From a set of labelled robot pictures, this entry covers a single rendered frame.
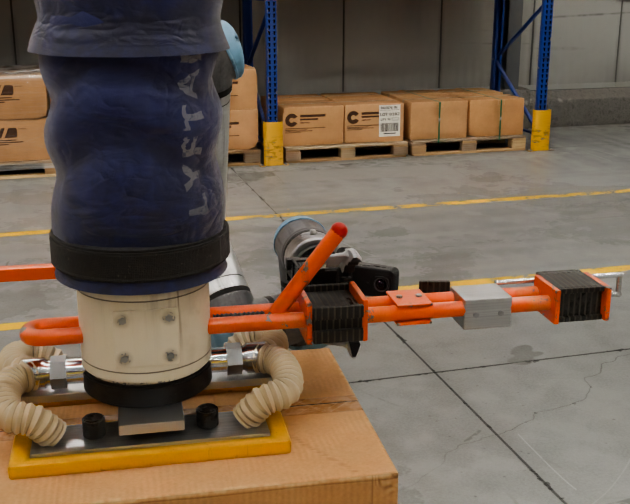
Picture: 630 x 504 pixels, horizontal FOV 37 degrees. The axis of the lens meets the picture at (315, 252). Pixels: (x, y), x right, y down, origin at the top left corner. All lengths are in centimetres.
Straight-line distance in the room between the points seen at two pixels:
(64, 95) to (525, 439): 284
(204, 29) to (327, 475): 54
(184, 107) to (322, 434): 45
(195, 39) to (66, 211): 25
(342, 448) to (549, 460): 240
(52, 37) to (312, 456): 58
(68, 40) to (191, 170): 20
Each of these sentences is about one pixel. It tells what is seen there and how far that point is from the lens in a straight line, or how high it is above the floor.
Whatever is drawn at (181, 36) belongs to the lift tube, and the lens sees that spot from 109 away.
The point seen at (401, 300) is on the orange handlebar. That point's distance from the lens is 129.
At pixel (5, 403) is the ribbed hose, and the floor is 119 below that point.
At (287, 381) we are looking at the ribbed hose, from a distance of 120.
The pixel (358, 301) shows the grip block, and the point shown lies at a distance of 127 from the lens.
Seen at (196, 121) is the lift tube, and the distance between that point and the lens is 112.
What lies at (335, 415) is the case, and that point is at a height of 111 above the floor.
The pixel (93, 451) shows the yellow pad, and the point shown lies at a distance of 119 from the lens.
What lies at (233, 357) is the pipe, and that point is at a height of 119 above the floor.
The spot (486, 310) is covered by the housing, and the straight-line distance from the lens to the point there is 132.
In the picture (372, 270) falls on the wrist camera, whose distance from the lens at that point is 141.
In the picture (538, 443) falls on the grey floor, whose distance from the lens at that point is 368.
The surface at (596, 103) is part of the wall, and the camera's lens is 1133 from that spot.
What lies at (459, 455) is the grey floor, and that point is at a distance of 354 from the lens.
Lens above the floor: 169
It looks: 17 degrees down
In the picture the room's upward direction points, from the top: straight up
